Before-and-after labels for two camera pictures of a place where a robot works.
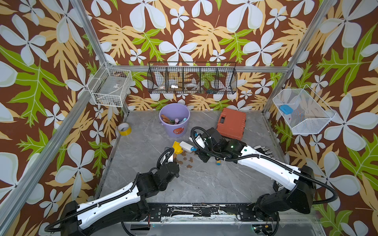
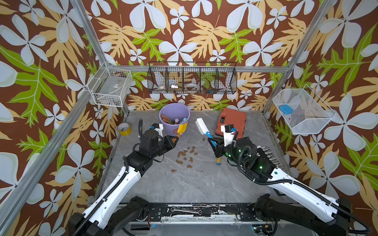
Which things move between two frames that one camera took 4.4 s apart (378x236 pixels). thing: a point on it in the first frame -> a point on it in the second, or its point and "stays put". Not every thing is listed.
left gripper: (177, 173) -> (169, 144)
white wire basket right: (310, 114) stays put
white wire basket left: (110, 86) stays put
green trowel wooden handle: (166, 119) stays put
